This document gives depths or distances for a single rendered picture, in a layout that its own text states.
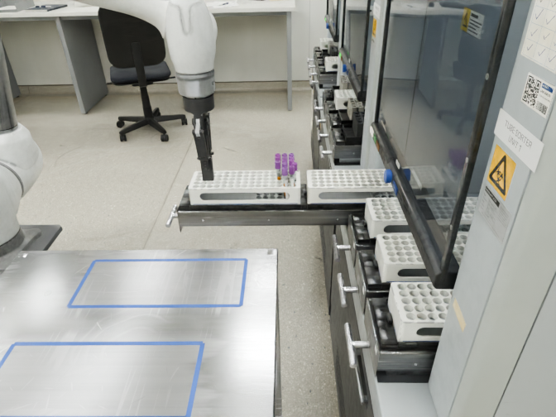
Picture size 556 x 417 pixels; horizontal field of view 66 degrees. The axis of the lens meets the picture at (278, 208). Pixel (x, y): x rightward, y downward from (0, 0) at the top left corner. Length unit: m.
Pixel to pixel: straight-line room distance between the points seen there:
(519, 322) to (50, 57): 5.01
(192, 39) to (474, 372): 0.82
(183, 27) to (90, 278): 0.57
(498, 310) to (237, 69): 4.30
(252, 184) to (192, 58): 0.35
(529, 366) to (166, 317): 0.60
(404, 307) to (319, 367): 1.01
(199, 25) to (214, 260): 0.51
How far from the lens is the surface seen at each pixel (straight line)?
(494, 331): 0.62
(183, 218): 1.19
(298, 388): 1.73
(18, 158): 1.41
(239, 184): 1.15
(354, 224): 1.08
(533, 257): 0.55
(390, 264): 0.90
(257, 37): 4.62
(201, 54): 1.02
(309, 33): 4.61
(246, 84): 4.74
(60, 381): 0.84
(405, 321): 0.79
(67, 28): 4.45
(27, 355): 0.90
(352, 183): 1.16
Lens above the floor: 1.43
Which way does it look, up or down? 33 degrees down
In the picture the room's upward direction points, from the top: 2 degrees counter-clockwise
